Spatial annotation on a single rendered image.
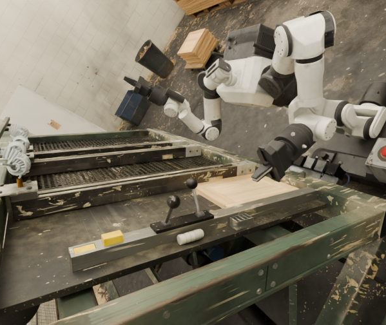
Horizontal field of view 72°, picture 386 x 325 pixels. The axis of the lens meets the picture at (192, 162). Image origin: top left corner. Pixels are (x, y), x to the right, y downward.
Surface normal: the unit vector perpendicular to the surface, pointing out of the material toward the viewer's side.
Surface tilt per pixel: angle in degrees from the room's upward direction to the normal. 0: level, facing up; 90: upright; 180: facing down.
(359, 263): 0
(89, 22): 90
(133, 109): 90
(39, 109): 90
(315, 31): 45
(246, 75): 23
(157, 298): 57
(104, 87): 90
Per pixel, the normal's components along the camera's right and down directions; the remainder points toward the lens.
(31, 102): 0.50, 0.26
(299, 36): -0.15, -0.12
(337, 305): -0.71, -0.42
